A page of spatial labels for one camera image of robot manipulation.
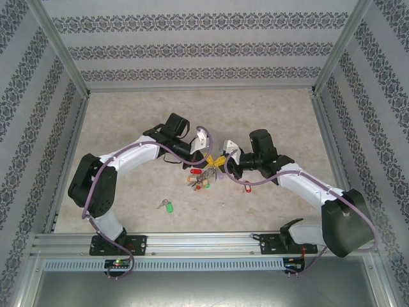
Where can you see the metal keyring disc with rings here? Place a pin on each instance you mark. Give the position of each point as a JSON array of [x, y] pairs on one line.
[[204, 174]]

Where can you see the silver key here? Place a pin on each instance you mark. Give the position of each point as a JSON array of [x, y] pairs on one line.
[[162, 203]]

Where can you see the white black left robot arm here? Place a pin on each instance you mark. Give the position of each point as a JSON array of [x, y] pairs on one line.
[[134, 156]]

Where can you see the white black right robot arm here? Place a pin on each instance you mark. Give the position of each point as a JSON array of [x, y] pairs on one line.
[[306, 185]]

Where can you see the right control circuit board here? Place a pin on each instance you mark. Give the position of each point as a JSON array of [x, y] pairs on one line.
[[292, 266]]

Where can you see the control circuit board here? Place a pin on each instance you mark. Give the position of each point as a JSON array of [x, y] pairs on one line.
[[292, 266], [118, 263]]

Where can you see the grey metal sheet panel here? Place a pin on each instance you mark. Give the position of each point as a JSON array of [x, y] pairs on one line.
[[204, 288]]

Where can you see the left control circuit board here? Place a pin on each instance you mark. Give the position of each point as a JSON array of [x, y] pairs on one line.
[[118, 263]]

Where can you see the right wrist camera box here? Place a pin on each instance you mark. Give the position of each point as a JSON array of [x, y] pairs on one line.
[[229, 147]]

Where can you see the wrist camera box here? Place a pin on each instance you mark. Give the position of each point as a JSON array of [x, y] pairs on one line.
[[201, 140], [229, 147]]

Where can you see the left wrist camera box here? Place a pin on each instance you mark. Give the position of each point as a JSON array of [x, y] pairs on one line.
[[201, 140]]

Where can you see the aluminium side rail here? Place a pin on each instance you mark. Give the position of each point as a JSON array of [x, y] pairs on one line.
[[330, 153], [68, 160]]

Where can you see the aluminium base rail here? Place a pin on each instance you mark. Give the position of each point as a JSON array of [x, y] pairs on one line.
[[204, 243]]

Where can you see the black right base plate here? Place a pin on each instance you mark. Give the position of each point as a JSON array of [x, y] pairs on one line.
[[270, 244]]

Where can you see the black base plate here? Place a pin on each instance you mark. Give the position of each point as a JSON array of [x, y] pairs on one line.
[[270, 244], [137, 244]]

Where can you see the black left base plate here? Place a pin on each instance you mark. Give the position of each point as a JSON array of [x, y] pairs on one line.
[[137, 244]]

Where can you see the aluminium frame post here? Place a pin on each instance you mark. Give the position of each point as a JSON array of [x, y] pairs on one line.
[[64, 54], [338, 48]]

